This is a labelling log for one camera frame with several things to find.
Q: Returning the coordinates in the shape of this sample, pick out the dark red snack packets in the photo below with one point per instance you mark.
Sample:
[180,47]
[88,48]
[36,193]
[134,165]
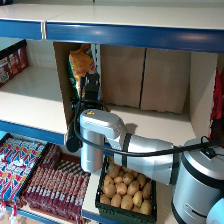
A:
[56,190]

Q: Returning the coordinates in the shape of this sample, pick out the tan potato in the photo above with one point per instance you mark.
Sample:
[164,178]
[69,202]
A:
[127,202]
[113,170]
[141,180]
[121,188]
[105,199]
[109,190]
[146,190]
[137,199]
[146,207]
[118,180]
[108,180]
[128,178]
[133,187]
[116,200]

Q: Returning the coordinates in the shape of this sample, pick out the dark red wrapped pack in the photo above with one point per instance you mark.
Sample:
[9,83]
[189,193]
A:
[50,156]

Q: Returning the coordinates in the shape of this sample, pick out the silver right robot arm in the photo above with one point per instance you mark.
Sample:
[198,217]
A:
[150,163]

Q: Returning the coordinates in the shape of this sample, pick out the red brown printed carton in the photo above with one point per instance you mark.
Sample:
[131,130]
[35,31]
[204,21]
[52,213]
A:
[11,63]

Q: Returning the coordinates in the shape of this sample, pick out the union jack print packs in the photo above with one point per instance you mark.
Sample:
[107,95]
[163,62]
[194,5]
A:
[18,163]

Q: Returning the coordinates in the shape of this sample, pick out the open brown cardboard box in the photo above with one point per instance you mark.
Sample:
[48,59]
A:
[123,76]

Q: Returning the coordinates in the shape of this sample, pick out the white shelf board blue rim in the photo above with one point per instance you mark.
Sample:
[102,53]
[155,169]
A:
[90,196]
[20,15]
[133,20]
[33,106]

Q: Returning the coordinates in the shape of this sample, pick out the red snack bag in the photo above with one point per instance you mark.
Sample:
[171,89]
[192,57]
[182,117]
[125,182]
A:
[218,96]

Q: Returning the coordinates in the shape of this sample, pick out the yellow crisps bag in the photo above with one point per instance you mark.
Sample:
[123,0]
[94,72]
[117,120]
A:
[80,63]

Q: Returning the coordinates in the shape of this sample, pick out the union jack hanging tags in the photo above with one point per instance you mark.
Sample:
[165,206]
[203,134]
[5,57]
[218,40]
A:
[8,211]

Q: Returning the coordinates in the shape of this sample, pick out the dark green plastic crate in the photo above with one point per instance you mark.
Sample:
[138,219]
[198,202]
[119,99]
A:
[123,216]

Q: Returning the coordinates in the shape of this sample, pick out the long dark right gripper body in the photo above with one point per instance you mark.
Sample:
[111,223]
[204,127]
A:
[90,95]

